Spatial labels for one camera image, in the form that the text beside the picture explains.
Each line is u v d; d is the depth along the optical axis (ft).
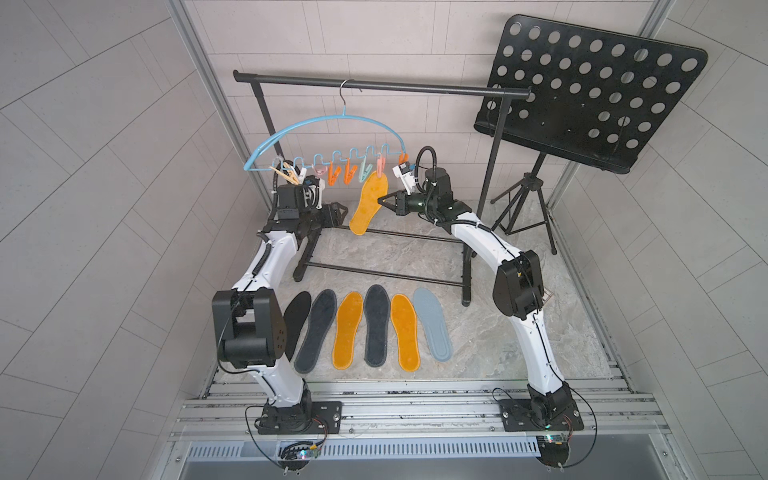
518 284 1.90
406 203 2.59
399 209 2.62
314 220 2.42
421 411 2.38
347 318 2.87
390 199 2.71
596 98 2.13
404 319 2.84
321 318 2.85
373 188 2.76
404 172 2.59
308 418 2.13
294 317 2.85
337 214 2.54
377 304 2.98
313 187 2.36
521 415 2.33
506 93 1.84
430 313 2.93
